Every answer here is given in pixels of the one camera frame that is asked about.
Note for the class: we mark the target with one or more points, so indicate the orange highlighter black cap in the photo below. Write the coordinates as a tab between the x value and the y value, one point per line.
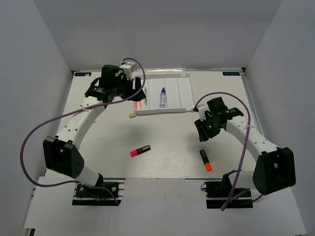
205	160

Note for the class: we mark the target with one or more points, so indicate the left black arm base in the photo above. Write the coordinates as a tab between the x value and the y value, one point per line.
84	196

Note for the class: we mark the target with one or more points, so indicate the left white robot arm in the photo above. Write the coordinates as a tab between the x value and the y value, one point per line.
61	152

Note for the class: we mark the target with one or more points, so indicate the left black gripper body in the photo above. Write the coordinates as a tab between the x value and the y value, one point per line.
124	88

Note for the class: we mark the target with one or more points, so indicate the pink highlighter black cap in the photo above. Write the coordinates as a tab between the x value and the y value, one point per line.
139	151

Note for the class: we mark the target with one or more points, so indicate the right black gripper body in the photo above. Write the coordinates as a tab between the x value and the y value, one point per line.
211	127

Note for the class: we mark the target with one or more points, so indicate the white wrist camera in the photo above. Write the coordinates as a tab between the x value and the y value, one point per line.
201	109
128	68

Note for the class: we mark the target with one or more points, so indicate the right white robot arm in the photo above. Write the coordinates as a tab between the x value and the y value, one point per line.
274	166

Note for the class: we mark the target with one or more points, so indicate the small blue-capped bottle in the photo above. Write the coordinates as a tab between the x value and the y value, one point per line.
162	99

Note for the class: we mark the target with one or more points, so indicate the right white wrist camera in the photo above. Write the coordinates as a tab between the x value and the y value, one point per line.
201	109

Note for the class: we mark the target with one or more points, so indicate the white compartment tray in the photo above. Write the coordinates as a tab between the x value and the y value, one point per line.
179	94

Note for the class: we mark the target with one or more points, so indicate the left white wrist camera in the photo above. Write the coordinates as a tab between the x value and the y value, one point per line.
128	68

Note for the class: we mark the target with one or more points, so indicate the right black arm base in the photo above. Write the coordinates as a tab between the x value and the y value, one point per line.
216	196

